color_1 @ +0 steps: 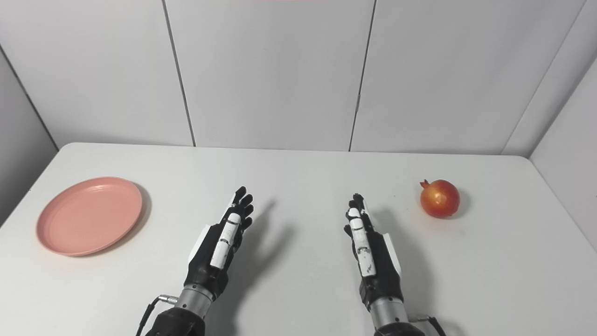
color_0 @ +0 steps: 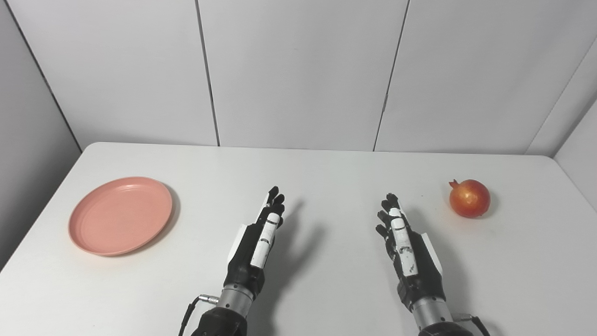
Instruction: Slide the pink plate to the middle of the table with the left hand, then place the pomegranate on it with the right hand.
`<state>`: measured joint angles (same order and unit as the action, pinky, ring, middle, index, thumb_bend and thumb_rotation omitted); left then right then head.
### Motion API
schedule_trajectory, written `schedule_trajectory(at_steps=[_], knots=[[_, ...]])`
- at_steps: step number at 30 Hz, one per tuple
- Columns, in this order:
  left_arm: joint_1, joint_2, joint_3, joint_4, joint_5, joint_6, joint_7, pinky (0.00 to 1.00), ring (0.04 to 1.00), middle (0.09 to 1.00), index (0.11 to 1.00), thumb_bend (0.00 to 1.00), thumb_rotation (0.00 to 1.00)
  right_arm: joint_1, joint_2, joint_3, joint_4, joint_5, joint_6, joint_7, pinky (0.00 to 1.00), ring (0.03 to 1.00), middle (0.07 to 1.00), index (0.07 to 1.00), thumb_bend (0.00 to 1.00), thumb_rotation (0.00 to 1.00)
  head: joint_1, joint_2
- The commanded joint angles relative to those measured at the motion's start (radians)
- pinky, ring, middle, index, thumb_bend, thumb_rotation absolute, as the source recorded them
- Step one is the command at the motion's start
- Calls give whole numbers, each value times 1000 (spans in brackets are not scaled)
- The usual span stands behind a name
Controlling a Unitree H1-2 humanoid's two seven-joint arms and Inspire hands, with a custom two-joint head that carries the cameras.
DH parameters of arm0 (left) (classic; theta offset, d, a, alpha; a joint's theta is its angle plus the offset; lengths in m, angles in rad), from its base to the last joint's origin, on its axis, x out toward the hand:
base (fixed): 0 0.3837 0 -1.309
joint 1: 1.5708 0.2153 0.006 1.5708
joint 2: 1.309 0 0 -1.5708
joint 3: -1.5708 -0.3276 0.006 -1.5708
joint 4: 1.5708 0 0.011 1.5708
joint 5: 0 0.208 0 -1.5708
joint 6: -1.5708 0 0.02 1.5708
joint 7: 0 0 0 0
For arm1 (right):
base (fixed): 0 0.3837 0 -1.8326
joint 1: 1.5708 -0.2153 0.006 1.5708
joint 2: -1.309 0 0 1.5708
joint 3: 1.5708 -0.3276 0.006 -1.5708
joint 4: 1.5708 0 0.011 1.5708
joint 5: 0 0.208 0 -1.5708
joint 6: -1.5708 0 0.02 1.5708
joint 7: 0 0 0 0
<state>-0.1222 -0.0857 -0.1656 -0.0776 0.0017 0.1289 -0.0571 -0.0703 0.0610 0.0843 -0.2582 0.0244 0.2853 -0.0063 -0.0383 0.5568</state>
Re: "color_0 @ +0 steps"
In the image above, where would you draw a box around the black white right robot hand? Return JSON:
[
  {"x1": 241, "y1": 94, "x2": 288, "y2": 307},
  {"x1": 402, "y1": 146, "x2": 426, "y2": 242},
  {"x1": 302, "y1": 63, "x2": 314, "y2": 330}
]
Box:
[{"x1": 375, "y1": 193, "x2": 446, "y2": 311}]

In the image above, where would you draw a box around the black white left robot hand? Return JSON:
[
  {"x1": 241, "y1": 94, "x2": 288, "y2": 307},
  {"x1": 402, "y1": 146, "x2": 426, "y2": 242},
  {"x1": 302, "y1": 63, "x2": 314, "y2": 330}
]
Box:
[{"x1": 223, "y1": 186, "x2": 285, "y2": 295}]

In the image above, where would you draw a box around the red pomegranate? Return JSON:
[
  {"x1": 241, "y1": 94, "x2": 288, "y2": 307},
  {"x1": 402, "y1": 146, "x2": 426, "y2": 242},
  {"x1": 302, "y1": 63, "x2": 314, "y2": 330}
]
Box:
[{"x1": 448, "y1": 179, "x2": 492, "y2": 219}]

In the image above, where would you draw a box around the pink round plate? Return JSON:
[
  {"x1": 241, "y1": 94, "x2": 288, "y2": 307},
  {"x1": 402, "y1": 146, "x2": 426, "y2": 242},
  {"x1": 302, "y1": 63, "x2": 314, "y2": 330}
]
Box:
[{"x1": 68, "y1": 176, "x2": 174, "y2": 257}]

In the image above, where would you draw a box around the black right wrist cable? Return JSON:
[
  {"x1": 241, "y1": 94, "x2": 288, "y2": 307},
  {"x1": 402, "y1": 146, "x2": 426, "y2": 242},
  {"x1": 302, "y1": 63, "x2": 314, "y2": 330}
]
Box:
[{"x1": 455, "y1": 313, "x2": 491, "y2": 336}]

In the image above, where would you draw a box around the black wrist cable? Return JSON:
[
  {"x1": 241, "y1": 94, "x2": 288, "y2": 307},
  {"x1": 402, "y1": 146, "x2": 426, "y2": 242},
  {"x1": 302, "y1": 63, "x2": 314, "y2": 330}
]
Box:
[
  {"x1": 455, "y1": 313, "x2": 491, "y2": 336},
  {"x1": 178, "y1": 294, "x2": 219, "y2": 336}
]

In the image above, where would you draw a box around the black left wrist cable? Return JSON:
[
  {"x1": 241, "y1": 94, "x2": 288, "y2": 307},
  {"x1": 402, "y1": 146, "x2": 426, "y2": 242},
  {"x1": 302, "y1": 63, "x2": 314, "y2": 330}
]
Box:
[{"x1": 178, "y1": 294, "x2": 219, "y2": 336}]

